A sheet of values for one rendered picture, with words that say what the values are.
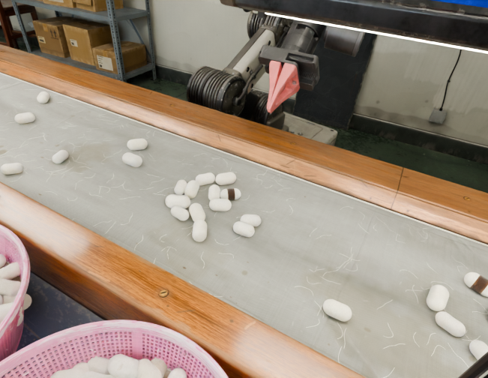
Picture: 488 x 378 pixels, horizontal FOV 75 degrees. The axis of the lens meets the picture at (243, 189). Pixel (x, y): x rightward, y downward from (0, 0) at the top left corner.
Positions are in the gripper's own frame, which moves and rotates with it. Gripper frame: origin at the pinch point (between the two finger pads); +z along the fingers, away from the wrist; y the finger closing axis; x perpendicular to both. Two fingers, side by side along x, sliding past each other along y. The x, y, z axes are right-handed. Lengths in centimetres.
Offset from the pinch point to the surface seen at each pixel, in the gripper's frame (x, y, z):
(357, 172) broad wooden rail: 9.5, 16.9, 3.2
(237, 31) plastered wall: 143, -110, -120
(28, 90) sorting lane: 6, -64, 11
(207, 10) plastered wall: 134, -136, -125
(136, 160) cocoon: -2.2, -18.3, 17.7
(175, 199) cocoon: -5.3, -5.7, 21.3
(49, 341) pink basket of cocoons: -21.1, -1.8, 39.0
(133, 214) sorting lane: -6.7, -10.2, 26.0
